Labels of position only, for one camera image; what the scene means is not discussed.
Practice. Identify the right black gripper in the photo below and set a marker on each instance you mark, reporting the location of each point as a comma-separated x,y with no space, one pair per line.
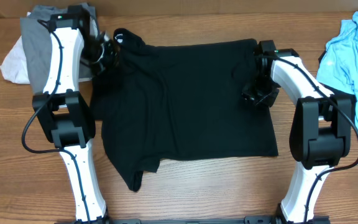
248,95

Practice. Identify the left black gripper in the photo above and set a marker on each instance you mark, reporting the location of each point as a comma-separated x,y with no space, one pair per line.
114,58

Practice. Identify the black t-shirt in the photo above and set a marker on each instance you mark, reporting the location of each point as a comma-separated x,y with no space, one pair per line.
183,103

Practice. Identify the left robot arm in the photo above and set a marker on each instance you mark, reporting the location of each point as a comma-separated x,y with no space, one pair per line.
62,112

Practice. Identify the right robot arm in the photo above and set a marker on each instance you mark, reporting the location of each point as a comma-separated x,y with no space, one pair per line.
320,134

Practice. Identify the folded grey shorts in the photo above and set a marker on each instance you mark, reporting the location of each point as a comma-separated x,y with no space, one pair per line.
37,45

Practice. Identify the black garment under blue shirt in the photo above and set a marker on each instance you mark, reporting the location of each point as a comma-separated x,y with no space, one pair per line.
334,90

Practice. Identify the white cloth under shorts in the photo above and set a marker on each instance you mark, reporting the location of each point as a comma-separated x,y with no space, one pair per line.
14,66

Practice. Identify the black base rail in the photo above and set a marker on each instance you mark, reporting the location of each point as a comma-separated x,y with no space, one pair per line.
191,221

